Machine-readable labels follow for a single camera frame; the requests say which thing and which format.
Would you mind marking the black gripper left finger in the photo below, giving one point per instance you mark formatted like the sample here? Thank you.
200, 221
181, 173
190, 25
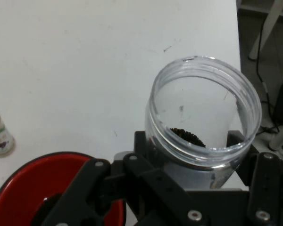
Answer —
155, 179

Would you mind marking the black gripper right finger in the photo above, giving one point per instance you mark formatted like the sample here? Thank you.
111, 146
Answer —
264, 188

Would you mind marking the red bowl black rim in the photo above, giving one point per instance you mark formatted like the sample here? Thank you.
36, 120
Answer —
37, 174

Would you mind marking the clear plastic jar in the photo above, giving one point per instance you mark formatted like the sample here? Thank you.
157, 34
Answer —
202, 117

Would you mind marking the green cap spice bottle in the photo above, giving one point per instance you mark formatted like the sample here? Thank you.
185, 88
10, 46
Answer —
1, 141

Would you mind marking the white slanted stand leg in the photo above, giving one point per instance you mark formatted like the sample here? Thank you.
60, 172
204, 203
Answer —
266, 28

